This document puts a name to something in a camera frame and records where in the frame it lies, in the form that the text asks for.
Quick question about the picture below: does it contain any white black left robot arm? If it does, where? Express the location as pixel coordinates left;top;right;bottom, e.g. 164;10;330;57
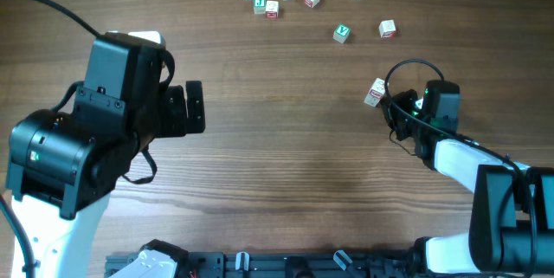
6;32;206;277

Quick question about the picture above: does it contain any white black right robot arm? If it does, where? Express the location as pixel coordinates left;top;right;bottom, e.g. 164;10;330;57
382;80;553;275

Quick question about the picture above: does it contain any white red picture block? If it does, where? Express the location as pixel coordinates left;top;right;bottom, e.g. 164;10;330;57
378;20;397;38

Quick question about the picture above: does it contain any white red letter block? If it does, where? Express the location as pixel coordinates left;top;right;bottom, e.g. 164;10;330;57
265;0;280;19

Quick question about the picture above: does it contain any green J letter block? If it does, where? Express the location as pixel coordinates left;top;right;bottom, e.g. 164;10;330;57
253;0;267;15

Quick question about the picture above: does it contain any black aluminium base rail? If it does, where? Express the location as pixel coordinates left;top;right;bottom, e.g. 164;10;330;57
104;238;490;278

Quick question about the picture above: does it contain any plain white picture block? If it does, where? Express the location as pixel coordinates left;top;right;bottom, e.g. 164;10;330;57
364;89;383;107

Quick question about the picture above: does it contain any green V letter block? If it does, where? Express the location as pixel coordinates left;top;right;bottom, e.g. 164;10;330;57
333;23;351;43

